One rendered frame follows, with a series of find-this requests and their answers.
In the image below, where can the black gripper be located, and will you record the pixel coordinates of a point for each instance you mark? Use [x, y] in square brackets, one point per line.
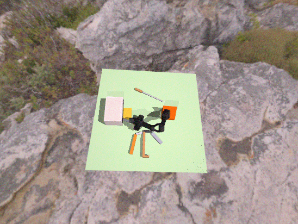
[137, 127]

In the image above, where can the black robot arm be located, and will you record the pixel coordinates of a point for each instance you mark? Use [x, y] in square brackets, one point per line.
[139, 121]

